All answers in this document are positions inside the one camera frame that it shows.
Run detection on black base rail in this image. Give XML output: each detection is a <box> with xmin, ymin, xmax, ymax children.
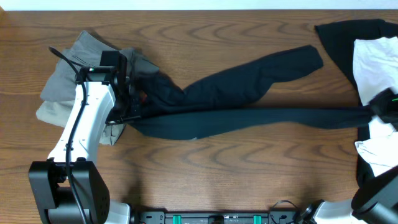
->
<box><xmin>131</xmin><ymin>210</ymin><xmax>298</xmax><ymax>224</ymax></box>

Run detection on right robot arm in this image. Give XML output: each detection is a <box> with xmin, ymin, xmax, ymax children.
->
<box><xmin>294</xmin><ymin>88</ymin><xmax>397</xmax><ymax>224</ymax></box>

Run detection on beige folded shorts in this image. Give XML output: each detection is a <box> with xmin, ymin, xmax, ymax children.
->
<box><xmin>36</xmin><ymin>100</ymin><xmax>126</xmax><ymax>146</ymax></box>

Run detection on grey folded shorts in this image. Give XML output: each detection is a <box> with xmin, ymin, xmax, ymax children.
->
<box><xmin>40</xmin><ymin>30</ymin><xmax>160</xmax><ymax>103</ymax></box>

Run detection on black leggings with red waistband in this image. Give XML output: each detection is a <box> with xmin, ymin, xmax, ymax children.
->
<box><xmin>131</xmin><ymin>45</ymin><xmax>373</xmax><ymax>140</ymax></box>

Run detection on white shirt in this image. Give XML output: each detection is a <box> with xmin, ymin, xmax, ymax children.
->
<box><xmin>353</xmin><ymin>37</ymin><xmax>397</xmax><ymax>177</ymax></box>

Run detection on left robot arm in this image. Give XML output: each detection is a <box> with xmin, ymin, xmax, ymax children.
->
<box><xmin>28</xmin><ymin>47</ymin><xmax>139</xmax><ymax>223</ymax></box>

